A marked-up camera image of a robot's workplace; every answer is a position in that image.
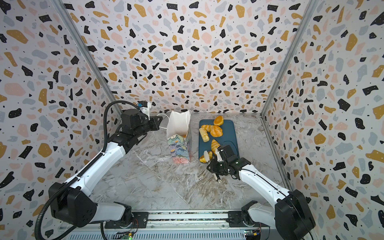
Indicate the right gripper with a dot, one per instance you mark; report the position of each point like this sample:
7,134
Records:
216,167

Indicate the round folded bun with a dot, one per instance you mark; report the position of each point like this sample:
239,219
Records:
216,131

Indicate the striped croissant bread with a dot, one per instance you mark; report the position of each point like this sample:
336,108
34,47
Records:
214,146

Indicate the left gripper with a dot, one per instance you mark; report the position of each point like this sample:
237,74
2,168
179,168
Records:
155,124

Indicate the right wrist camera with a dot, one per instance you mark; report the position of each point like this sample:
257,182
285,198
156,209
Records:
218,154

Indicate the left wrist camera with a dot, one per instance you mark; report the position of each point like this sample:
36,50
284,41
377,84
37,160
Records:
145,107

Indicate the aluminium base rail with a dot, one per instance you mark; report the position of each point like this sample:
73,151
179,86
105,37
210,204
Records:
177,225

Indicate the floral paper bag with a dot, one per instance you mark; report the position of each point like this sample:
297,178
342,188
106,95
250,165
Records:
179,136

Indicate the cream tongs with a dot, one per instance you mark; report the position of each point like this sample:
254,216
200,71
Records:
217,178

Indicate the twisted bread stick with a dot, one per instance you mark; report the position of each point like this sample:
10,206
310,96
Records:
208,128

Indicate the small round bun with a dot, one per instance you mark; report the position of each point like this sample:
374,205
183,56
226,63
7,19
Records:
219,121

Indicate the small yellow bread roll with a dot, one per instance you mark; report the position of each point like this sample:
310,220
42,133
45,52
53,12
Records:
206,157

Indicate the pale rectangular pastry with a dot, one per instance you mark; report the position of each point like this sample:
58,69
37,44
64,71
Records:
204,135

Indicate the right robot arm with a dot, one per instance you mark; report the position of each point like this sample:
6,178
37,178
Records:
289,212

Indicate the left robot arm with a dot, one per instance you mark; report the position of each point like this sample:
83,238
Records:
73,204

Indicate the teal tray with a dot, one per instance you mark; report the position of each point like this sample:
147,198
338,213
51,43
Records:
229,137

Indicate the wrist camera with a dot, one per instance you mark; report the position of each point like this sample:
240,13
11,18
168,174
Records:
145,107
218,154

